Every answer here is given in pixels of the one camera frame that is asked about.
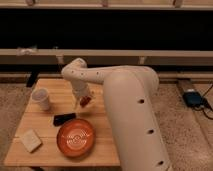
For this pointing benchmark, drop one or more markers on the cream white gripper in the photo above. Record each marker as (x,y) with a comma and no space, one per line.
(80,90)

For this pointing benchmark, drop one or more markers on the black rectangular block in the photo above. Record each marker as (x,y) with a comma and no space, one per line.
(61,119)

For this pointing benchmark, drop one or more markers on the wooden table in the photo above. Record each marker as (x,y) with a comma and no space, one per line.
(62,101)

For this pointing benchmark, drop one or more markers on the beige sponge block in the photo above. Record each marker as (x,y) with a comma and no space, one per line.
(30,140)

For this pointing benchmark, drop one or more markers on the white paper cup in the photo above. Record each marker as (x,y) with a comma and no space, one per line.
(41,98)

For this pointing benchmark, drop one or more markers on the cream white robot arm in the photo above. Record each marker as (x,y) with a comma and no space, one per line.
(127,93)

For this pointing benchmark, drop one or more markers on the orange patterned plate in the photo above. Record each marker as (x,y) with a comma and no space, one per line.
(75,138)

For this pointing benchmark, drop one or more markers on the black power adapter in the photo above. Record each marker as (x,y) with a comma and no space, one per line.
(193,98)

